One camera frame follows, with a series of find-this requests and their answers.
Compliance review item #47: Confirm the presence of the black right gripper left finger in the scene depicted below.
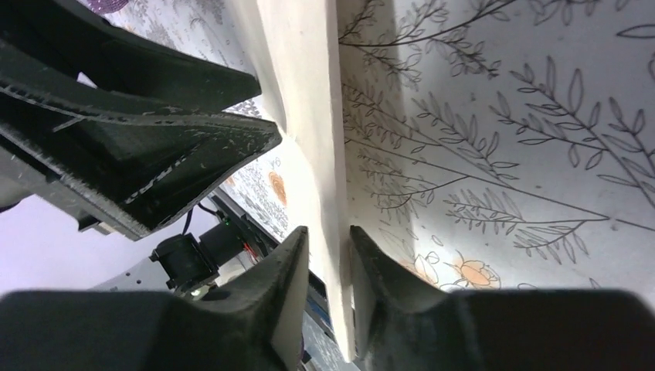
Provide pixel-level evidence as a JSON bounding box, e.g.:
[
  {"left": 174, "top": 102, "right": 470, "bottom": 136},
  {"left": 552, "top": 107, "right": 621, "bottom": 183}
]
[{"left": 0, "top": 226, "right": 311, "bottom": 371}]

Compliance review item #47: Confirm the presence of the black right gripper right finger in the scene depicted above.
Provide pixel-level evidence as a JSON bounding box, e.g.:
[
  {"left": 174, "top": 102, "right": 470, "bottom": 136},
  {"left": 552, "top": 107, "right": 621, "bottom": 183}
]
[{"left": 350, "top": 226, "right": 654, "bottom": 370}]

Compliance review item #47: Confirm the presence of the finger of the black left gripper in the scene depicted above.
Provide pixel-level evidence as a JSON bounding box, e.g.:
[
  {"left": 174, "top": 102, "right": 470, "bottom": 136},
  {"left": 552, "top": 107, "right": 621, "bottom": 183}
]
[
  {"left": 1, "top": 84, "right": 281, "bottom": 240},
  {"left": 1, "top": 1, "right": 261, "bottom": 111}
]

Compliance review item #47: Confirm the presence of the purple glitter microphone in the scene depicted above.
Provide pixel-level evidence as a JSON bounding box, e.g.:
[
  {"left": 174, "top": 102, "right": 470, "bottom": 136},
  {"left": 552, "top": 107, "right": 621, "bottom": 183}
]
[{"left": 85, "top": 0, "right": 130, "bottom": 15}]

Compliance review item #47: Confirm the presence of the beige letter paper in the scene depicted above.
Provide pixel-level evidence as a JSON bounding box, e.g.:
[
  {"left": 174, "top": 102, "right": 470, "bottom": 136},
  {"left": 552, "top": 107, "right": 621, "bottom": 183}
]
[{"left": 228, "top": 1, "right": 356, "bottom": 362}]

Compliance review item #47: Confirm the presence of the floral patterned table mat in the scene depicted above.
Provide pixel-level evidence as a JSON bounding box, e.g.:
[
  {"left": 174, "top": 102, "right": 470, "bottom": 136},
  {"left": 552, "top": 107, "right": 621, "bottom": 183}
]
[{"left": 103, "top": 1, "right": 654, "bottom": 300}]

